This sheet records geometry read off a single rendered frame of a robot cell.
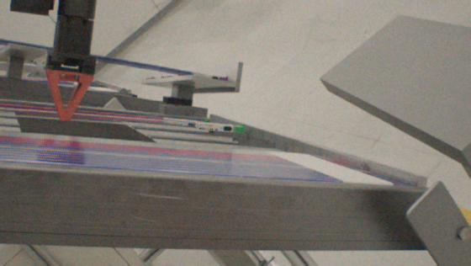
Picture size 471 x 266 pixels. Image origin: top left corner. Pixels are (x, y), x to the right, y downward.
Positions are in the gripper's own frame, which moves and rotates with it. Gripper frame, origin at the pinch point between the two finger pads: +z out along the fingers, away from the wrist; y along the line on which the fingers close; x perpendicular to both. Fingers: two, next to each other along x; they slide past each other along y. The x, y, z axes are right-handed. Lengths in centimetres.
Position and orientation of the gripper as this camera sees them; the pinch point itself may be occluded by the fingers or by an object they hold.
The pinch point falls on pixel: (64, 114)
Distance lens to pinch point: 100.0
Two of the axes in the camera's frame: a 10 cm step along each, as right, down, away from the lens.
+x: 9.3, 0.9, 3.6
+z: -1.3, 9.9, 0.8
